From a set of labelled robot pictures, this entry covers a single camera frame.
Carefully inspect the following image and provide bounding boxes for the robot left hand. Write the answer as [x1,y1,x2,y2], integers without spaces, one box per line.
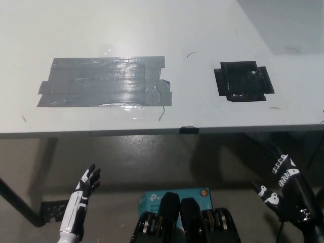
[74,164,102,204]

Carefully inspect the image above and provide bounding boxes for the small black tape piece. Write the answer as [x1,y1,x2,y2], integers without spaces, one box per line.
[179,125,200,135]

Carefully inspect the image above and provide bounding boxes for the teal router box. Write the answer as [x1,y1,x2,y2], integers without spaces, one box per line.
[138,187,212,228]

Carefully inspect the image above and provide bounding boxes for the black metal table leg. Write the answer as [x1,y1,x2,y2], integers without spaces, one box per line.
[0,177,48,227]

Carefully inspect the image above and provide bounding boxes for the grey duct tape patch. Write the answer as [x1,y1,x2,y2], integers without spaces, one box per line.
[36,56,173,108]

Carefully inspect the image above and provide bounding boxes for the black floor tape patch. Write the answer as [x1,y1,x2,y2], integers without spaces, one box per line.
[39,200,70,224]

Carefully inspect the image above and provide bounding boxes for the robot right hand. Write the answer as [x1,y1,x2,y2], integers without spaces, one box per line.
[254,153,317,226]

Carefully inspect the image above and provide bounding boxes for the black square tape patch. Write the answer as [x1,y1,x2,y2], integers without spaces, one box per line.
[213,60,275,103]

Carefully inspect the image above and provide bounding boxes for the black robot body blocks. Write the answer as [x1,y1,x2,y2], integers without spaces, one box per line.
[130,191,241,243]

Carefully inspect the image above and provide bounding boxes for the black cable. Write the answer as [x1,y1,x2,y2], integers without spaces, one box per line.
[276,219,286,243]

